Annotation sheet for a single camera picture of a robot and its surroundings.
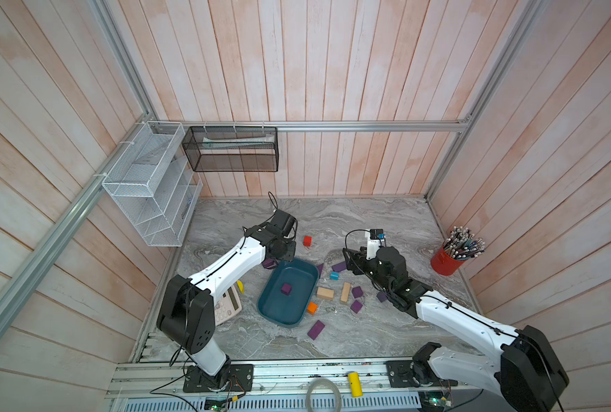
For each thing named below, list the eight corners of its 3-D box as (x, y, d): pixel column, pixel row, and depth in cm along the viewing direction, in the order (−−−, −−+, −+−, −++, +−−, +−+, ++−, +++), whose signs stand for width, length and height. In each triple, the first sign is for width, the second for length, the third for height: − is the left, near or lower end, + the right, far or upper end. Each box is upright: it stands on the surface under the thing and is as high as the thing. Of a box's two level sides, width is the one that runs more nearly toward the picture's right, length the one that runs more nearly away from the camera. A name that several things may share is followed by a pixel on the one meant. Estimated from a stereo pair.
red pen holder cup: (428, 273, 98) (450, 246, 83) (433, 251, 104) (455, 223, 90) (456, 285, 95) (485, 259, 80) (460, 262, 101) (487, 234, 86)
